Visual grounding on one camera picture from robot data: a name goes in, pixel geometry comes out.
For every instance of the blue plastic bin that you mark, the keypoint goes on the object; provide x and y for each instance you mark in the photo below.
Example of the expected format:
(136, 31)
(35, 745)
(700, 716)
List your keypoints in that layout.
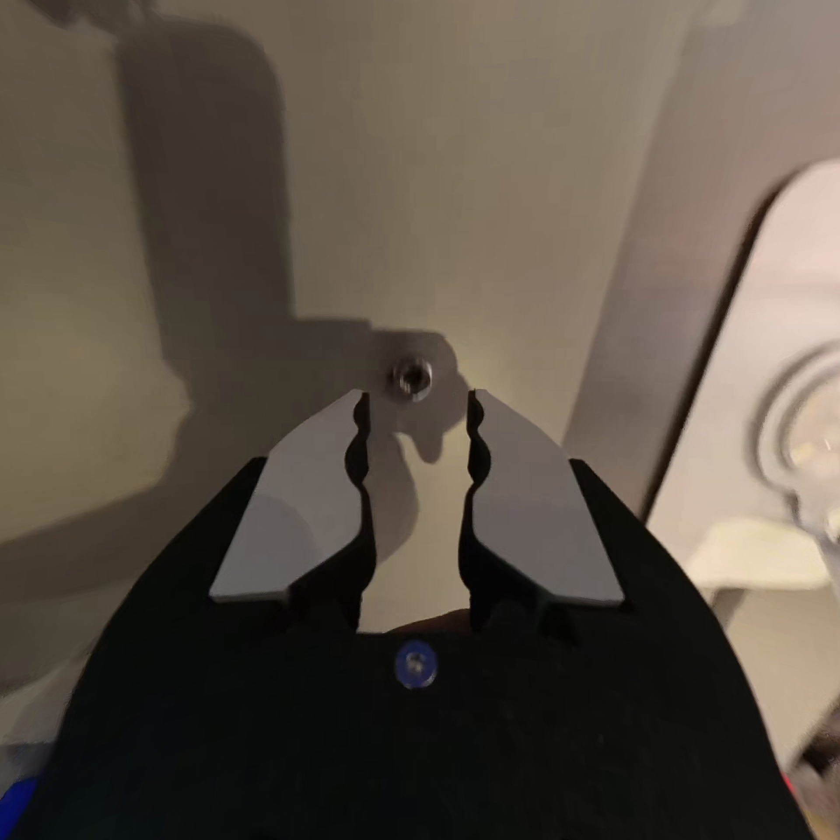
(14, 810)

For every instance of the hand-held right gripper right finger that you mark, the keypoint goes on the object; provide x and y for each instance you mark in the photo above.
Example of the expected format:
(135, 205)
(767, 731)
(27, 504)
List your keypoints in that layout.
(531, 518)

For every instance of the white rounded appliance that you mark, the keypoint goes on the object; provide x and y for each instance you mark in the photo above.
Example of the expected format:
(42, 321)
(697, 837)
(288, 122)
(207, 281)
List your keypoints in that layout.
(735, 407)

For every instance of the steel hex nut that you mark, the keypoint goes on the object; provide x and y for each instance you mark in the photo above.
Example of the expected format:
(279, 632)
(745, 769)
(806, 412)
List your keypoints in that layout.
(412, 379)

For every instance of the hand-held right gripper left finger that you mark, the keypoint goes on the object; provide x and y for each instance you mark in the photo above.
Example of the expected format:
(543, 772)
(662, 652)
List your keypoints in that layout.
(295, 518)

